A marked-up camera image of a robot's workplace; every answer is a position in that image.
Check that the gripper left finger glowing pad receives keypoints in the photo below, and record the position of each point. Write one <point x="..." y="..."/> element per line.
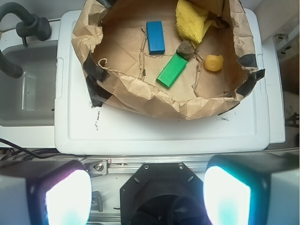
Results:
<point x="44" y="193"/>

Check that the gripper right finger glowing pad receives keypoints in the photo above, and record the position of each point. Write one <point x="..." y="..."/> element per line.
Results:
<point x="253" y="189"/>

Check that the blue wooden block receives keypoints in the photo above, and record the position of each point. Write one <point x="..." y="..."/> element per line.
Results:
<point x="156" y="41"/>

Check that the green wooden block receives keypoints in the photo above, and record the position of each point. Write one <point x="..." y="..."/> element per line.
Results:
<point x="171" y="71"/>

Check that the yellow rubber duck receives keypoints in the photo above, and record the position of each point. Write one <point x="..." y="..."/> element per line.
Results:
<point x="213" y="63"/>

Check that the grey sink basin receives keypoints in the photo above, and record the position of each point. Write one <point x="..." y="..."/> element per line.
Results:
<point x="29" y="100"/>

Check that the aluminium extrusion rail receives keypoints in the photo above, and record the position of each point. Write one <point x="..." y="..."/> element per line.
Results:
<point x="101" y="166"/>

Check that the crumpled brown paper bag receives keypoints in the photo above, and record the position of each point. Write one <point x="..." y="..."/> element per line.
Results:
<point x="167" y="59"/>

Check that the brown rock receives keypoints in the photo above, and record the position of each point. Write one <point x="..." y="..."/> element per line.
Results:
<point x="186" y="50"/>

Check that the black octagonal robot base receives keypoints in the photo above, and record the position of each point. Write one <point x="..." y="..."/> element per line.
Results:
<point x="163" y="194"/>

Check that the white plastic tray lid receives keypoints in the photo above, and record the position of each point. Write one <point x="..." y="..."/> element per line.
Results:
<point x="80" y="128"/>

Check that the black faucet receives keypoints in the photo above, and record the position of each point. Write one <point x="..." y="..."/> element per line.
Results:
<point x="30" y="25"/>

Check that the yellow microfiber cloth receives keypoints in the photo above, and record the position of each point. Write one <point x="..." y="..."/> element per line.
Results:
<point x="192" y="22"/>

